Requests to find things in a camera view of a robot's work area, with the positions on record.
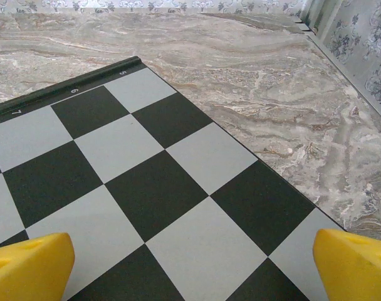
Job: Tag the black grey chessboard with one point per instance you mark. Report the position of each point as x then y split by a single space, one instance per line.
153 188

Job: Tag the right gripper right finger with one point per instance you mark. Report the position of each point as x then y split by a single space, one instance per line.
356 269

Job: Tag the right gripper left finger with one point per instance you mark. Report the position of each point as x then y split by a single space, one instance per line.
27 269

